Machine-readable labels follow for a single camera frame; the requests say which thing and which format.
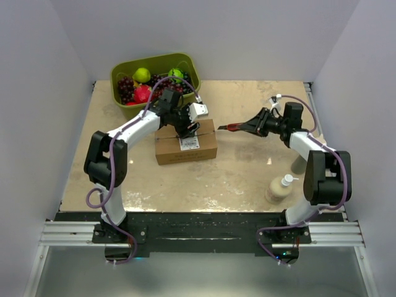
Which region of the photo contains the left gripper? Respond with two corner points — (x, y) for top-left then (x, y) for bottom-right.
(170, 103), (199, 139)

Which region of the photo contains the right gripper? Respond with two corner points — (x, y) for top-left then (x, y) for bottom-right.
(239, 108), (287, 137)

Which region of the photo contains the red black utility knife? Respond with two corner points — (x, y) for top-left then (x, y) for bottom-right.
(217, 123), (243, 132)

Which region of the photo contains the brown cardboard express box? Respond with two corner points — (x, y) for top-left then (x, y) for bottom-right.
(155, 119), (218, 165)

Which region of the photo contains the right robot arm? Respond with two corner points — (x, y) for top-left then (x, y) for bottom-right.
(234, 102), (351, 244)

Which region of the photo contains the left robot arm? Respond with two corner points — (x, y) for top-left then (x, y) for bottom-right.
(84, 88), (209, 243)

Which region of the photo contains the dark red grape bunch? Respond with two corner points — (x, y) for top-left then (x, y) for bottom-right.
(116, 74), (192, 106)

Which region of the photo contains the green striped ball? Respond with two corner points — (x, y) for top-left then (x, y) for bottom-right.
(168, 67), (184, 79)

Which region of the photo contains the cream lotion pump bottle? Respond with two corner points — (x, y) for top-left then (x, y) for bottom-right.
(265, 174), (299, 204)

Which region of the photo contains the olive green plastic bin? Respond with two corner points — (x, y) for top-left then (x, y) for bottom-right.
(110, 53), (200, 119)

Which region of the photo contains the yellow-green pear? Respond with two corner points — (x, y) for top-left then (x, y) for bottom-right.
(132, 67), (151, 84)

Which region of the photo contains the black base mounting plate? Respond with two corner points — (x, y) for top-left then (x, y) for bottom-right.
(54, 212), (343, 264)

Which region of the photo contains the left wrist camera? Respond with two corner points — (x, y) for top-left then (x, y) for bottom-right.
(188, 103), (209, 122)

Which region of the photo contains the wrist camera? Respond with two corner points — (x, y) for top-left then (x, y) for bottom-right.
(269, 94), (282, 112)
(188, 103), (209, 122)

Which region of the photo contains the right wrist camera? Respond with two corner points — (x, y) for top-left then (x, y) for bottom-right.
(269, 94), (282, 112)

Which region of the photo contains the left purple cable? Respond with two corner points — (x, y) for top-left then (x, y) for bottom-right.
(85, 75), (204, 269)

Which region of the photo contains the aluminium frame rail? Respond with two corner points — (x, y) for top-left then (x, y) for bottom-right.
(40, 96), (364, 248)

